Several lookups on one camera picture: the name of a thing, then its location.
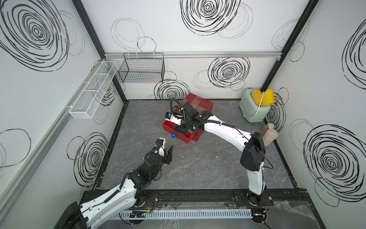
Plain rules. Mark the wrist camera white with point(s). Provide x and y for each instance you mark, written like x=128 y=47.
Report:
x=173 y=119
x=160 y=143

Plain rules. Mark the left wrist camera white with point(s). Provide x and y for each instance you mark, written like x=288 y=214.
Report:
x=160 y=143

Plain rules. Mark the clear jar with grains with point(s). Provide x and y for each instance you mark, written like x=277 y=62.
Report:
x=269 y=134

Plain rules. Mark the yellow toast slice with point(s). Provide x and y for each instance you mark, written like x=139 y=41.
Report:
x=268 y=98
x=256 y=96

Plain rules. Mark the red drawer cabinet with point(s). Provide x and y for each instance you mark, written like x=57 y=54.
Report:
x=199 y=104

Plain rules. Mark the grey slotted cable duct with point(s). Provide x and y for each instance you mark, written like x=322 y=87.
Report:
x=185 y=214

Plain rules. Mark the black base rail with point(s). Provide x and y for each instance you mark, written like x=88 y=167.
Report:
x=238 y=197

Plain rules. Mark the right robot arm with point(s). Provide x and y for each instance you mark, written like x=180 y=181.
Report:
x=250 y=144

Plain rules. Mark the left yellow toast slice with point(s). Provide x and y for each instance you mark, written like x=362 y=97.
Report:
x=256 y=96

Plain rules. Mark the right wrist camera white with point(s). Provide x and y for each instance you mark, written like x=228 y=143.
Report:
x=173 y=119

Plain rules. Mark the black wire basket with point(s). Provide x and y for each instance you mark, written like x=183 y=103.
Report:
x=142 y=68

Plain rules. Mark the mint green toaster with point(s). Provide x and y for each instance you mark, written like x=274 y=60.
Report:
x=251 y=112

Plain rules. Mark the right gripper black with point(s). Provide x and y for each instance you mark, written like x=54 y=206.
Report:
x=180 y=129

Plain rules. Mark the white mesh shelf basket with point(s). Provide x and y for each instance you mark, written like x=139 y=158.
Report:
x=98 y=91

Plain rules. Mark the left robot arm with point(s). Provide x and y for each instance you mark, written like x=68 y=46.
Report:
x=129 y=193

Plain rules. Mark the right yellow toast slice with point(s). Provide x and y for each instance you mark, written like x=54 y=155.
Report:
x=268 y=98

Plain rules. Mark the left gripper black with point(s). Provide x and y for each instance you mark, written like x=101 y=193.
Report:
x=169 y=157

